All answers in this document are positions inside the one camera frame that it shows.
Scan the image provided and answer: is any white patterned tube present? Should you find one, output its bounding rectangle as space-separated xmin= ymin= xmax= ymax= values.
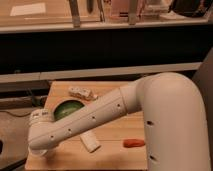
xmin=68 ymin=87 xmax=98 ymax=101

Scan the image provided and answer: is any black cable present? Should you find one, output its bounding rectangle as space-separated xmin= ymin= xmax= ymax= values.
xmin=0 ymin=105 xmax=38 ymax=118

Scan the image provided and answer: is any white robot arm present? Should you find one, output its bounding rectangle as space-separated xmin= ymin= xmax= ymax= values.
xmin=28 ymin=72 xmax=212 ymax=171

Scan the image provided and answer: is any wooden board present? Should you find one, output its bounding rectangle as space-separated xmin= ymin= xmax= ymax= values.
xmin=26 ymin=82 xmax=147 ymax=171

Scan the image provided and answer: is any white paper sheet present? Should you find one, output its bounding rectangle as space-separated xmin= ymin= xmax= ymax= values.
xmin=10 ymin=3 xmax=46 ymax=16

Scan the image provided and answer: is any white rectangular block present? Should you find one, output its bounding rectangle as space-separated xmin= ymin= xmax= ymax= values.
xmin=80 ymin=131 xmax=101 ymax=153

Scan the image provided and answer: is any grey metal post right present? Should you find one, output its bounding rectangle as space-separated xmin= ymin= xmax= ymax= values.
xmin=128 ymin=0 xmax=138 ymax=25

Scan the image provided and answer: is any red oblong object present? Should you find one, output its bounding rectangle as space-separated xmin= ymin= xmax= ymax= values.
xmin=123 ymin=139 xmax=145 ymax=148

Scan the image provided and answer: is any grey metal post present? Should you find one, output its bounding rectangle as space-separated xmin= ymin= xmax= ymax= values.
xmin=69 ymin=0 xmax=81 ymax=28
xmin=128 ymin=0 xmax=138 ymax=25

